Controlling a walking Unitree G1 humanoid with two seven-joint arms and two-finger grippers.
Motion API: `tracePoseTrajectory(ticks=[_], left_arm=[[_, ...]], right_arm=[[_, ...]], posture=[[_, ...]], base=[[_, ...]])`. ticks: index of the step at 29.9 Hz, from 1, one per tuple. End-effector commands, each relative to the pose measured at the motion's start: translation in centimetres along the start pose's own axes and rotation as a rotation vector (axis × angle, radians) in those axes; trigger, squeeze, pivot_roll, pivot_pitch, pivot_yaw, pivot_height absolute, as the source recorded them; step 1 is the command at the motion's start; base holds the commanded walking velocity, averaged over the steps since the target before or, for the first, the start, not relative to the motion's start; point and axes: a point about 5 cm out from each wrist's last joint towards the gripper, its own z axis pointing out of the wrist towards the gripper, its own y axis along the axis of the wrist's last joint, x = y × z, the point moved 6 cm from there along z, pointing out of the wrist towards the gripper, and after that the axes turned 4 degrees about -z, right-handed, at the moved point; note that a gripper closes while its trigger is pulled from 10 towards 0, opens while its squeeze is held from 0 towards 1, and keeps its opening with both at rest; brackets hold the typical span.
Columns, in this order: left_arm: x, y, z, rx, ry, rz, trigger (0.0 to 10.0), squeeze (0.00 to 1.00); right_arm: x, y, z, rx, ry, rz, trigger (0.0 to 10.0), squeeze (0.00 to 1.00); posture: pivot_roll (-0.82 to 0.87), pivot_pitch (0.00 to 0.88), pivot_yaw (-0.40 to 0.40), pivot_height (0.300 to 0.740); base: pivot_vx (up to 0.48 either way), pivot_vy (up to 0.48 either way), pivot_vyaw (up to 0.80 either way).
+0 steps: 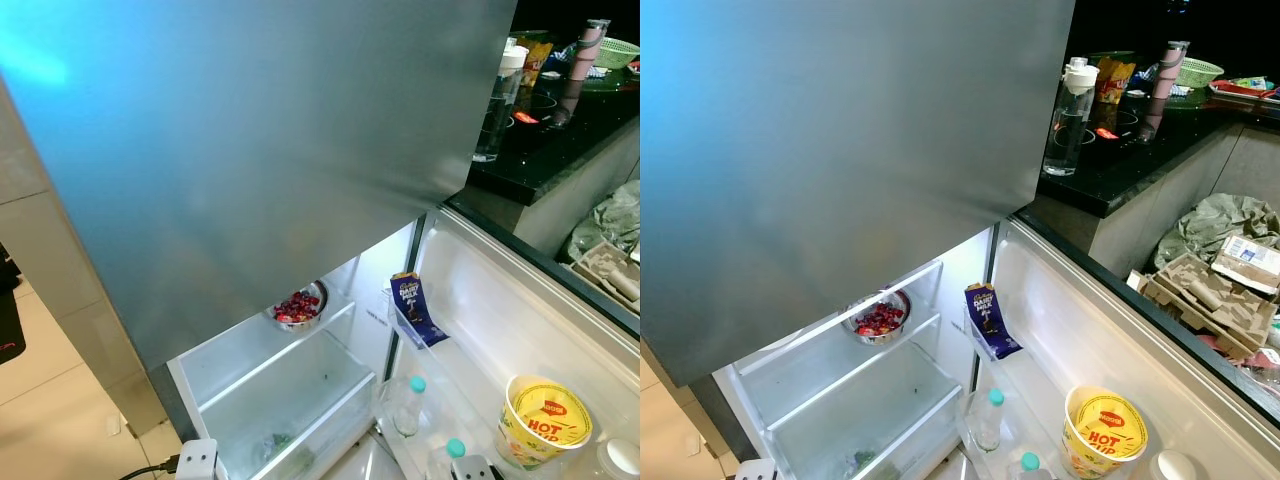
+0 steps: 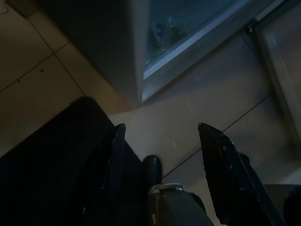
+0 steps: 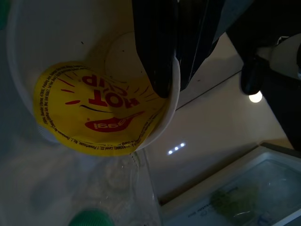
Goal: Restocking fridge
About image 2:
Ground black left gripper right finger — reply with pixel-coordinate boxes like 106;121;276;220
198;122;283;226

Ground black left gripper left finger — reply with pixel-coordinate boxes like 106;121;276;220
77;123;127;226

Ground silver fridge body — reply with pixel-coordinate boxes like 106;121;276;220
40;0;259;111

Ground silver fridge lower door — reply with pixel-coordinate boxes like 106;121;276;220
253;0;301;153

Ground robot left leg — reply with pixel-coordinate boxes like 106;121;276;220
142;154;207;226

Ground black floor mat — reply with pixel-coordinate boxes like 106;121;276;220
0;96;144;226

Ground clear crisper drawer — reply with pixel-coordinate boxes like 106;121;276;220
143;0;253;81

